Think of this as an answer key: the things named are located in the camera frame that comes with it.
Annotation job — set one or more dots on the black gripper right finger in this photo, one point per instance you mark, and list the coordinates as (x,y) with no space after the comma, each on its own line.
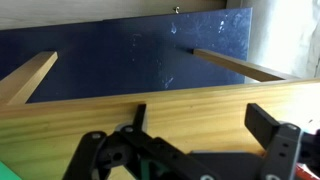
(280,150)

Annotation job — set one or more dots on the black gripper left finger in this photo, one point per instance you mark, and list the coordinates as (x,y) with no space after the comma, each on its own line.
(100,150)

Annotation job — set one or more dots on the green plastic box with lid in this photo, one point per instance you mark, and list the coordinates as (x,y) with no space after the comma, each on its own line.
(6,171)

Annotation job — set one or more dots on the red woven plastic basket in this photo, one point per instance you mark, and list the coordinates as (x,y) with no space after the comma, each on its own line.
(306,174)

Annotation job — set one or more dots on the light wooden table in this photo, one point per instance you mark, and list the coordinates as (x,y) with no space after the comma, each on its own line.
(200,113)

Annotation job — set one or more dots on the dark blue floor rug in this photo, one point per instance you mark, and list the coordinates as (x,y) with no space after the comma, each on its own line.
(126,60)

